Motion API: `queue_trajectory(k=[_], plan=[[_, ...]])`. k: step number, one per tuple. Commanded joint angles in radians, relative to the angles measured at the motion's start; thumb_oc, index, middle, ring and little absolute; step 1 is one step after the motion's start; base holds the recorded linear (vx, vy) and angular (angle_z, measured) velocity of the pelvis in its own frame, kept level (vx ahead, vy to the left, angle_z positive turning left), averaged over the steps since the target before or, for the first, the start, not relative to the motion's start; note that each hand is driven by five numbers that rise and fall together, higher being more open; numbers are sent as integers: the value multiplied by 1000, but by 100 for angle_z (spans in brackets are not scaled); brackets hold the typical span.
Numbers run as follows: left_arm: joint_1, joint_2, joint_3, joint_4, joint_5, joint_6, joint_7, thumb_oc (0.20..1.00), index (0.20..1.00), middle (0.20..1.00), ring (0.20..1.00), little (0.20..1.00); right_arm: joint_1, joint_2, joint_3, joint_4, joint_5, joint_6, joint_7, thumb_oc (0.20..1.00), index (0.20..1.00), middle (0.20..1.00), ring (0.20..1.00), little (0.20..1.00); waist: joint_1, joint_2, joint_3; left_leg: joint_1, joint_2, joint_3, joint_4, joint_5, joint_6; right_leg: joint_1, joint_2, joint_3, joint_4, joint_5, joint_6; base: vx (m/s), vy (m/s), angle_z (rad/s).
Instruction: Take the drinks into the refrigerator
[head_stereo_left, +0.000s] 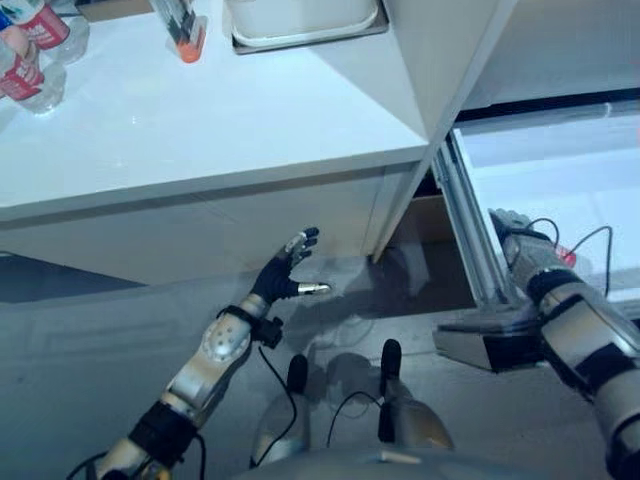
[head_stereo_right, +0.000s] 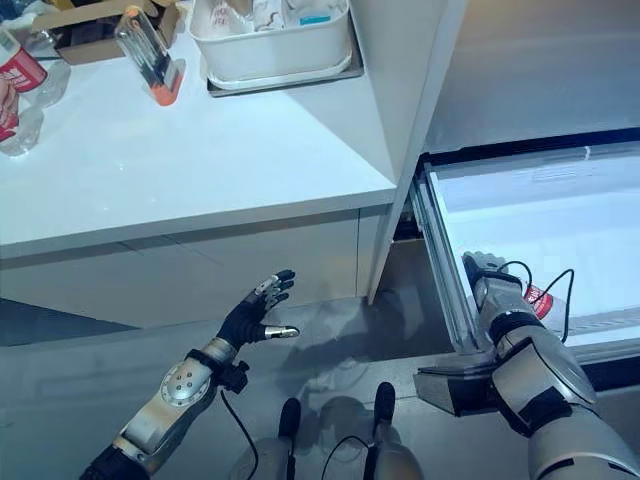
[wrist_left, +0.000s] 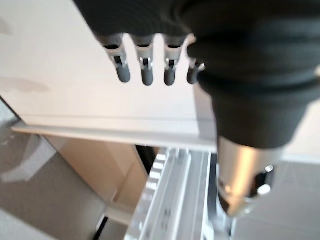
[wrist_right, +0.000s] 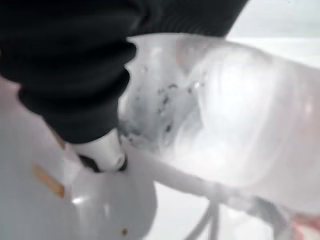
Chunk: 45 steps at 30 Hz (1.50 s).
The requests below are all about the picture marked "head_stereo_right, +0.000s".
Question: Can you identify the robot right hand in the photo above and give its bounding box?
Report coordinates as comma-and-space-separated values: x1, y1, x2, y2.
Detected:
462, 251, 526, 322

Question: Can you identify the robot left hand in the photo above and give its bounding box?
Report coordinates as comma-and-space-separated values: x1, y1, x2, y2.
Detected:
203, 269, 300, 364

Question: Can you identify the refrigerator drawer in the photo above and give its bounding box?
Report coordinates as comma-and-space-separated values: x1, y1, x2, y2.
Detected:
410, 127, 640, 417

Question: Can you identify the silver refrigerator body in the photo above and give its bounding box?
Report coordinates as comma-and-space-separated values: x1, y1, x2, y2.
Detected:
349, 0, 640, 306

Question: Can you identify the white counter cabinet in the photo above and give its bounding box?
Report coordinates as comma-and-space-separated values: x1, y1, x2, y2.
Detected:
0, 188, 399, 347

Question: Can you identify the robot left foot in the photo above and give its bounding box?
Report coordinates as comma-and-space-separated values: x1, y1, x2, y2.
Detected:
277, 396, 302, 442

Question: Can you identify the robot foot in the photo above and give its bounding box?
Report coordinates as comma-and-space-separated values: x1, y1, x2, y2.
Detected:
373, 381, 397, 427
277, 396, 302, 442

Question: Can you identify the robot left leg silver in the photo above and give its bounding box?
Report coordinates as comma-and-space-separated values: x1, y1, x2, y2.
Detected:
238, 433, 297, 480

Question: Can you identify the robot leg silver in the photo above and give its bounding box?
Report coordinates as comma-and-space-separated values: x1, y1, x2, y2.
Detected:
368, 422, 426, 480
238, 433, 297, 480

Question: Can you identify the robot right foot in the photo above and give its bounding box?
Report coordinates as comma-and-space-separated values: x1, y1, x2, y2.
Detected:
373, 381, 397, 427

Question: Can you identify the robot right leg silver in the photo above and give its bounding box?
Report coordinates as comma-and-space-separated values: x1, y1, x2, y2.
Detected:
368, 422, 426, 480

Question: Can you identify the white plastic bin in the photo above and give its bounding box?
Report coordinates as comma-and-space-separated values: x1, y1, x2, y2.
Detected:
188, 0, 354, 84

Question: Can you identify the clear case orange base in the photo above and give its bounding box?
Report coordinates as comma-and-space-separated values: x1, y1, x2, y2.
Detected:
113, 5, 188, 108

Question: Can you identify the clear plastic bottle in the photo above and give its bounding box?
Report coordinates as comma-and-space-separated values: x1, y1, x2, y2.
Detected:
30, 28, 73, 109

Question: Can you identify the white printed packet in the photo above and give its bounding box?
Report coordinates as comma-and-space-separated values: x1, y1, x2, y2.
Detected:
207, 0, 251, 32

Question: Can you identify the blue white packet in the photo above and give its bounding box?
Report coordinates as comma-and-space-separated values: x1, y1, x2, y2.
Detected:
297, 10, 335, 27

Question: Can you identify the cardboard box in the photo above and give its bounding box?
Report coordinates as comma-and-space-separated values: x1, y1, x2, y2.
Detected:
29, 0, 182, 67

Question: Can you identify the large bottle red label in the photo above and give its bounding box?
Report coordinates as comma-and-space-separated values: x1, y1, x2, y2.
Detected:
0, 23, 50, 159

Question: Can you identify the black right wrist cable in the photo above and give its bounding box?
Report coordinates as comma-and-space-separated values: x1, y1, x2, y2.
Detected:
497, 259, 576, 344

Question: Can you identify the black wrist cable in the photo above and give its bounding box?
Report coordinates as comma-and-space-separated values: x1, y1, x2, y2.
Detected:
219, 387, 261, 480
497, 259, 576, 344

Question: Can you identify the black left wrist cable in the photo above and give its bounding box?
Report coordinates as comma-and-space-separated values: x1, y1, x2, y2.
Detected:
219, 387, 261, 480

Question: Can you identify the black cable between legs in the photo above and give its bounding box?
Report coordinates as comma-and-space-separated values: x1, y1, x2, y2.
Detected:
319, 434, 374, 480

